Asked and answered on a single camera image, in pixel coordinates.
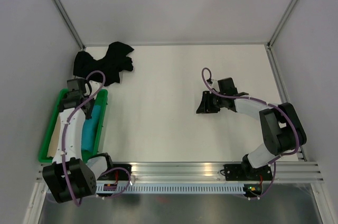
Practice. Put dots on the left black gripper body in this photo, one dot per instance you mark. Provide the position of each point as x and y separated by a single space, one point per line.
88 111

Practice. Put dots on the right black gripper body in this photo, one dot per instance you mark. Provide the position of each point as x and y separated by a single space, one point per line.
212 103

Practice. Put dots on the teal t-shirt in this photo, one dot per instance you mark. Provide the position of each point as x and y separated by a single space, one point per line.
89 130

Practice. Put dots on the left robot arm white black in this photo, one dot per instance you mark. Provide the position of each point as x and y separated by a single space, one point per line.
68 177

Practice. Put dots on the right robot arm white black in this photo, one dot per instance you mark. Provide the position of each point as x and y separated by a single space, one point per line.
282 131

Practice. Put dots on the green plastic tray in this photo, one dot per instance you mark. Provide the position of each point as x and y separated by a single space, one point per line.
101 100

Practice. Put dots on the black t-shirt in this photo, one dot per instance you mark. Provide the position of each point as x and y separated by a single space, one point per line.
111 65

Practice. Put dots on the rolled beige t-shirt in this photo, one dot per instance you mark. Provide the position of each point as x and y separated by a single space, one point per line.
53 145

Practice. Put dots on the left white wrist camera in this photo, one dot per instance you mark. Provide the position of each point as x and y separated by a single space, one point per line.
95 86

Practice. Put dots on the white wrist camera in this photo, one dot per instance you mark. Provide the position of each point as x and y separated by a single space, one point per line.
95 86
213 84

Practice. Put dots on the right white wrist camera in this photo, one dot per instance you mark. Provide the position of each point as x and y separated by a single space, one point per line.
213 84

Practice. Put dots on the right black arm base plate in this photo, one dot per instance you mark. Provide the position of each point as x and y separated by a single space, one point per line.
237 172

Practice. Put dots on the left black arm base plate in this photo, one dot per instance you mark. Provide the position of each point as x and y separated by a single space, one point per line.
120 173

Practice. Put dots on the white slotted cable duct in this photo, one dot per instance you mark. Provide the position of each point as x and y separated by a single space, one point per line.
235 188

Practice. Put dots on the left aluminium corner post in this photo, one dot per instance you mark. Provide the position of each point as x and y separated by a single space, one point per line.
68 22

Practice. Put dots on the aluminium corner post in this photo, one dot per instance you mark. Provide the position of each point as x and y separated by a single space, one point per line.
68 22
285 17

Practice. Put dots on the right aluminium corner post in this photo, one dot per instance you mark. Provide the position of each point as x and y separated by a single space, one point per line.
285 17

